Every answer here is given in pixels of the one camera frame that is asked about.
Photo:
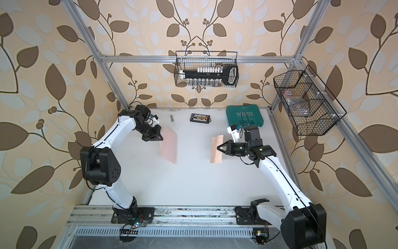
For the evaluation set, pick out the small circuit board left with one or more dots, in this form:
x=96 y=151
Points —
x=129 y=232

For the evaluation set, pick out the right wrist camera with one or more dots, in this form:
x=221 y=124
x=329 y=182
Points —
x=235 y=131

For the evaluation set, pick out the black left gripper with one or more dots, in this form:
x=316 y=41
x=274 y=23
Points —
x=155 y=134

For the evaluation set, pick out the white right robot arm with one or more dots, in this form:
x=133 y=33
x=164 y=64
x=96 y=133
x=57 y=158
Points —
x=301 y=223

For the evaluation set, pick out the black tray with gold connectors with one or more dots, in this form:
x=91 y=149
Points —
x=200 y=118

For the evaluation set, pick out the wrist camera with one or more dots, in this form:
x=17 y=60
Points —
x=154 y=120
x=235 y=131

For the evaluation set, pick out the small circuit board right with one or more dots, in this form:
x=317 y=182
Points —
x=260 y=235

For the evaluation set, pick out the pink envelope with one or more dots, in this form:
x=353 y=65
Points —
x=168 y=146

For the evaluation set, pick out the plastic bag in basket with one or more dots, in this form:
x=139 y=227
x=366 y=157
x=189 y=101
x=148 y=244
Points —
x=298 y=106

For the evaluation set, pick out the black wire basket back wall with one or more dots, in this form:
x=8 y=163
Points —
x=191 y=59

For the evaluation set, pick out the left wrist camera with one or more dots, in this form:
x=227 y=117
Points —
x=154 y=120

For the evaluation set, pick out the black wire basket right wall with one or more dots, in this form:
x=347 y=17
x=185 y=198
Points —
x=311 y=106

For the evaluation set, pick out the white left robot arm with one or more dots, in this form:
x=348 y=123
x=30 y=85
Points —
x=100 y=166

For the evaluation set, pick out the black wire basket wall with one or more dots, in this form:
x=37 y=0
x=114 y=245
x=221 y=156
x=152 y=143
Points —
x=311 y=106
x=191 y=59

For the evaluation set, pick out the green plastic tool case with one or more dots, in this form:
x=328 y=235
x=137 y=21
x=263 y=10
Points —
x=246 y=115

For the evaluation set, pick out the small circuit board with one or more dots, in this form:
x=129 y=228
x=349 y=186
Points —
x=129 y=232
x=260 y=235

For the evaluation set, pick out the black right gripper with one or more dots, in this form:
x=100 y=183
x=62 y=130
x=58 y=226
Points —
x=230 y=148

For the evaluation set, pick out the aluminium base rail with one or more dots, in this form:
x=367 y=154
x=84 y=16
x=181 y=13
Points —
x=202 y=216

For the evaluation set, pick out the socket set in basket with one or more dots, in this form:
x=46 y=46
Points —
x=223 y=75

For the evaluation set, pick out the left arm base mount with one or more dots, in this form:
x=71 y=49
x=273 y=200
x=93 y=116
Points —
x=133 y=214

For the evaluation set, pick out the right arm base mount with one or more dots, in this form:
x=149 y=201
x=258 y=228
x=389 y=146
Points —
x=249 y=215

